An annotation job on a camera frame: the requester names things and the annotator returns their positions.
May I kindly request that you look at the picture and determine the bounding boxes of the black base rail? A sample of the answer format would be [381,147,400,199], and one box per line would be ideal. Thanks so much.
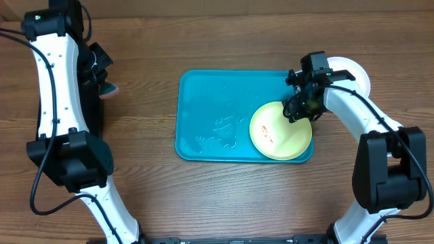
[146,235,332,244]

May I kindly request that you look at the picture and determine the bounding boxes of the teal plastic tray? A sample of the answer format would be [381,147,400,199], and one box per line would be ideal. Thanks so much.
[175,69,294,163]

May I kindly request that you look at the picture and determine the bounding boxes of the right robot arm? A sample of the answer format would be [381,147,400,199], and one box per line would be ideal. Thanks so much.
[283,52,433,244]

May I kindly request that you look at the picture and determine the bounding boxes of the white plate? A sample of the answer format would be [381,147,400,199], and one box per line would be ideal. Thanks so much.
[328,56,371,97]

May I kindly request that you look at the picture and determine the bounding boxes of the black rectangular bin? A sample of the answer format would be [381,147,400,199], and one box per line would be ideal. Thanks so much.
[35,83,103,140]

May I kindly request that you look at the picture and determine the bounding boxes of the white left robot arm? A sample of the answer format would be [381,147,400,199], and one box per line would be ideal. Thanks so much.
[22,0,147,243]

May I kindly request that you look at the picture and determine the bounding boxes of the pink and green sponge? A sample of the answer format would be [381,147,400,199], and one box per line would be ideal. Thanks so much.
[98,81,119,99]

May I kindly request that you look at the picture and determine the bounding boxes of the yellow-green plate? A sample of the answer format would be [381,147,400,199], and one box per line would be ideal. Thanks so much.
[249,102,312,161]

